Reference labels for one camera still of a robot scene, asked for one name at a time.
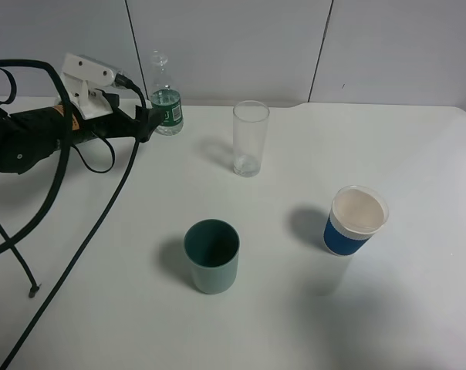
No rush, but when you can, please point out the clear bottle with green label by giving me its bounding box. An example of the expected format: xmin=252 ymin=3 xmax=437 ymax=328
xmin=150 ymin=50 xmax=184 ymax=136

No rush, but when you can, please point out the tall clear drinking glass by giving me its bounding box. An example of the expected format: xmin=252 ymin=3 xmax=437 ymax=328
xmin=233 ymin=100 xmax=270 ymax=177

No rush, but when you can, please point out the thick black cable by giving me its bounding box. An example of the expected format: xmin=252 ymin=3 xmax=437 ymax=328
xmin=0 ymin=58 xmax=146 ymax=370

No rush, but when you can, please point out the thin black cable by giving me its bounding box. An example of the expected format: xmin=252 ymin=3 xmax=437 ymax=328
xmin=0 ymin=126 xmax=116 ymax=298

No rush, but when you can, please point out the white cup with blue sleeve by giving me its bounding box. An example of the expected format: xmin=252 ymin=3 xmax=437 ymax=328
xmin=322 ymin=185 xmax=389 ymax=256

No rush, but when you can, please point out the green plastic cup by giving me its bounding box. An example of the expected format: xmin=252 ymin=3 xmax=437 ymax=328
xmin=184 ymin=219 xmax=240 ymax=294

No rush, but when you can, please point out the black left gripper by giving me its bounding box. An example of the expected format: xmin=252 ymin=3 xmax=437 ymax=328
xmin=0 ymin=90 xmax=137 ymax=174

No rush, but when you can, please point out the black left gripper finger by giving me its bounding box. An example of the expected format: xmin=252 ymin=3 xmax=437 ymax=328
xmin=135 ymin=106 xmax=164 ymax=142

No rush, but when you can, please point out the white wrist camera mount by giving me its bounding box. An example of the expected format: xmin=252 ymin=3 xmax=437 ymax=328
xmin=60 ymin=53 xmax=122 ymax=120

